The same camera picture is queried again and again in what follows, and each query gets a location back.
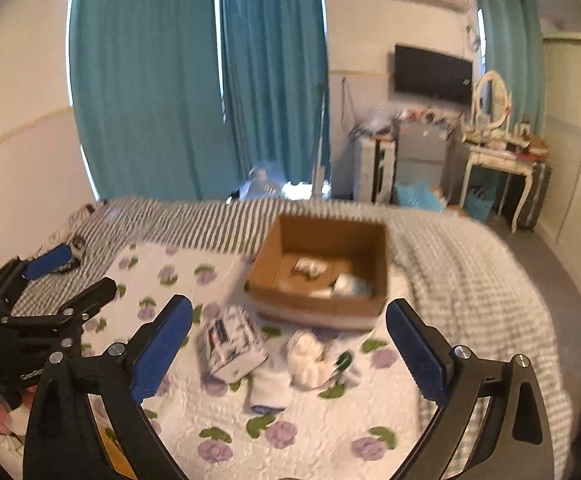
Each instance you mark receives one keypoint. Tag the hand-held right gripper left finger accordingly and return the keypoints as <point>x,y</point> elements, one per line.
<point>163,347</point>

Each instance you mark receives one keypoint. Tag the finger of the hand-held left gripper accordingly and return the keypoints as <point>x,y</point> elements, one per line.
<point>88,297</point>
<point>45,263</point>

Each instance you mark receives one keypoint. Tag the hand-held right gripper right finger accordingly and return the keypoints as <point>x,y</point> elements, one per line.
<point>417,355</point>

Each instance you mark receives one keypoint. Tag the black white patterned sock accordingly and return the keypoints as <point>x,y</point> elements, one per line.
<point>230,340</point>

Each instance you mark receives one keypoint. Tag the white fluffy sock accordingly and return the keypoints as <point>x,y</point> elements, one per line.
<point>308,360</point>

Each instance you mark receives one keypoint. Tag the brown cardboard box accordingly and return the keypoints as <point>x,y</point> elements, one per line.
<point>315,235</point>

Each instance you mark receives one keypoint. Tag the small black and white object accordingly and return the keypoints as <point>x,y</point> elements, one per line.
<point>78,249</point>

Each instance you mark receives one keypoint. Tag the white socks inside box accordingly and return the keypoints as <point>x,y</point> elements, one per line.
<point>349,286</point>

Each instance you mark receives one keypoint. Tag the small white packet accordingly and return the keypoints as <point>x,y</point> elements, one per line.
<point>309,266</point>

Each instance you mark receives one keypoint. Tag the floral quilt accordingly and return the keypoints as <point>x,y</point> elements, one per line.
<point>300,435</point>

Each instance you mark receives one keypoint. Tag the blue plastic basket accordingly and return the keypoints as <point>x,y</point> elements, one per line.
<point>478,207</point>

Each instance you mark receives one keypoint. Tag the blue plastic bag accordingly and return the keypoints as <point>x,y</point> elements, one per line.
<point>415,195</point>

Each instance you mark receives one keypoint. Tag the large clear water bottle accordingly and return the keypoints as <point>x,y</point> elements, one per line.
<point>262,185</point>

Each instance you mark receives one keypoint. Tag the white storage cabinet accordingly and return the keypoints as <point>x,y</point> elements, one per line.
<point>370,170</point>

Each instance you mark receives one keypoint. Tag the brown suitcase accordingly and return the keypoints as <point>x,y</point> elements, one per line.
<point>535,195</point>

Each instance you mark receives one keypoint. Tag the grey mini fridge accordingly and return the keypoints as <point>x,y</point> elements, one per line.
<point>423,155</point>

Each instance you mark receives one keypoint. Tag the wide teal curtain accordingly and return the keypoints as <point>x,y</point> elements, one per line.
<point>145,85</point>

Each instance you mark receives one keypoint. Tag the white dressing table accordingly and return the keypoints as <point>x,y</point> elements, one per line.
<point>490,155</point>

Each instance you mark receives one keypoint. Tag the cream wardrobe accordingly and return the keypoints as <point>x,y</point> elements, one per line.
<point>580,160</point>

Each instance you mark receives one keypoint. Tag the white oval vanity mirror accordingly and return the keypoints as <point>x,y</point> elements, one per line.
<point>493,97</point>

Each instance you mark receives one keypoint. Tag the narrow teal curtain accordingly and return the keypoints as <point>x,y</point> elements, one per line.
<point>275,75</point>

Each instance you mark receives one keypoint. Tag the light teal curtain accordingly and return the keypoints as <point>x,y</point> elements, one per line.
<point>508,35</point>

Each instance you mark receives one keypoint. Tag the black wall television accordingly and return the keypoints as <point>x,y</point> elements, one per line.
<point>433,75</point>

